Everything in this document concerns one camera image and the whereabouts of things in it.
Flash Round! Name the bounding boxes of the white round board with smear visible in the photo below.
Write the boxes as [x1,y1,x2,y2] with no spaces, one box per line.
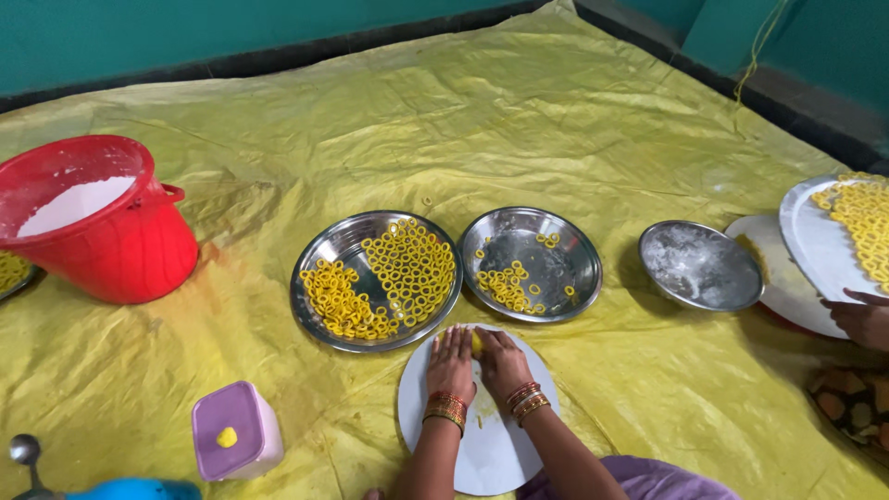
[724,214,850,340]

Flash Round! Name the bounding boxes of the yellow plastic ground sheet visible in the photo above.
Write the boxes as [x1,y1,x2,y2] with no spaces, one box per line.
[0,0,889,500]

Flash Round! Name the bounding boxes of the steel plate cut by edge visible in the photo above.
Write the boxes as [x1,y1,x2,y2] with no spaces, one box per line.
[0,250,40,301]

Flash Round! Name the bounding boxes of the white flour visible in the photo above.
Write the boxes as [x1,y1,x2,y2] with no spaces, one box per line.
[17,175,136,238]

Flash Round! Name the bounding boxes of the left wrist bangles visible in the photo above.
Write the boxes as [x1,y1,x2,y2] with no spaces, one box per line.
[422,391,468,437]

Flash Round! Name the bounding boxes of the person's right hand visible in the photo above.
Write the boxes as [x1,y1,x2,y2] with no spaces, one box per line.
[474,325,536,401]

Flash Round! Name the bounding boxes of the right wrist bangles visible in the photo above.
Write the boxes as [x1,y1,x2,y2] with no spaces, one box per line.
[505,381,551,427]

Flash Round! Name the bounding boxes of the person's left hand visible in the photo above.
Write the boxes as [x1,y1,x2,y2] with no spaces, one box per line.
[426,324,478,406]

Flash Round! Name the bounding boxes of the floured steel bowl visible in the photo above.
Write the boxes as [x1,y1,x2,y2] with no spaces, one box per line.
[638,220,765,312]

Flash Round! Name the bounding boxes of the thin yellow string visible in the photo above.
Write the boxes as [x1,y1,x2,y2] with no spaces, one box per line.
[732,0,790,133]

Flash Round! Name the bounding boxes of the red plastic bucket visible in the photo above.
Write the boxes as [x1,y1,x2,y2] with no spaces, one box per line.
[0,135,200,305]

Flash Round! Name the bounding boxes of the wrist bangles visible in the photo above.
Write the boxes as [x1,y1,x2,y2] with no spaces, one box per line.
[505,381,551,427]
[422,391,468,437]

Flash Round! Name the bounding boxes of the flat steel tray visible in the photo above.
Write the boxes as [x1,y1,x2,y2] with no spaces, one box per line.
[778,172,889,304]

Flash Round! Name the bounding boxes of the heap of yellow dough rings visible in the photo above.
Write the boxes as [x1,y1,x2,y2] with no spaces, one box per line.
[299,217,457,341]

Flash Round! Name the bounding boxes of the person's purple clothing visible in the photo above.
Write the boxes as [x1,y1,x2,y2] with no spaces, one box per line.
[517,455,740,500]

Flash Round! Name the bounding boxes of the dough rings on cut plate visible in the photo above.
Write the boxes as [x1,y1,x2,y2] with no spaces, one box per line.
[0,251,32,293]

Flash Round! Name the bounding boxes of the steel plate with few rings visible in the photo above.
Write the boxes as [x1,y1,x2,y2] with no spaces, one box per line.
[458,206,604,323]

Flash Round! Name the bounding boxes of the lilac plastic container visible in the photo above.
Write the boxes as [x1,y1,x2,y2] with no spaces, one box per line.
[192,381,285,482]

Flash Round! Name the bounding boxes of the layer of dough rings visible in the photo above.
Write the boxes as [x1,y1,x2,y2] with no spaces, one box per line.
[810,171,889,293]

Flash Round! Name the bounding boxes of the white round rolling board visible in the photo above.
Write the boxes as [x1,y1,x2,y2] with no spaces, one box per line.
[397,324,561,497]

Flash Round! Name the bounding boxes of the steel spoon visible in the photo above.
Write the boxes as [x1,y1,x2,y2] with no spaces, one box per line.
[9,434,56,500]

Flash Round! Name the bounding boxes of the small group of dough rings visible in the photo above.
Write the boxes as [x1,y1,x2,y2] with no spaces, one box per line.
[475,232,579,315]

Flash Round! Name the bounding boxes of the blue plastic object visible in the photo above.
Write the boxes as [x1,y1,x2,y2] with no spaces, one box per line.
[66,478,202,500]

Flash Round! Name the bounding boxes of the large steel plate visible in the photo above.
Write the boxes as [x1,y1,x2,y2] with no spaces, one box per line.
[290,210,463,353]

